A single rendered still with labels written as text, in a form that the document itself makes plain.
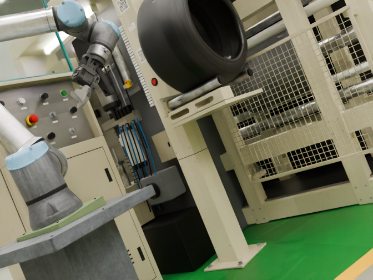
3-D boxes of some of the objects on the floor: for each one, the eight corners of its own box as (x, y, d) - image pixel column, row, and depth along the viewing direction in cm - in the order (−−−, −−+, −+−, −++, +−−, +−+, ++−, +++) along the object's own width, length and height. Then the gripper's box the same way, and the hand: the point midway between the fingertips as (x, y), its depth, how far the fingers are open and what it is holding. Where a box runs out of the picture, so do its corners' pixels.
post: (220, 265, 218) (46, -156, 218) (232, 253, 228) (66, -149, 228) (238, 263, 209) (58, -176, 209) (251, 251, 220) (78, -167, 220)
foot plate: (203, 271, 217) (202, 268, 217) (229, 249, 238) (227, 245, 238) (242, 268, 200) (241, 263, 200) (266, 244, 220) (265, 240, 220)
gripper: (80, 56, 155) (58, 101, 147) (91, 49, 149) (69, 97, 141) (97, 68, 160) (77, 113, 152) (109, 63, 153) (89, 109, 145)
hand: (81, 106), depth 148 cm, fingers closed
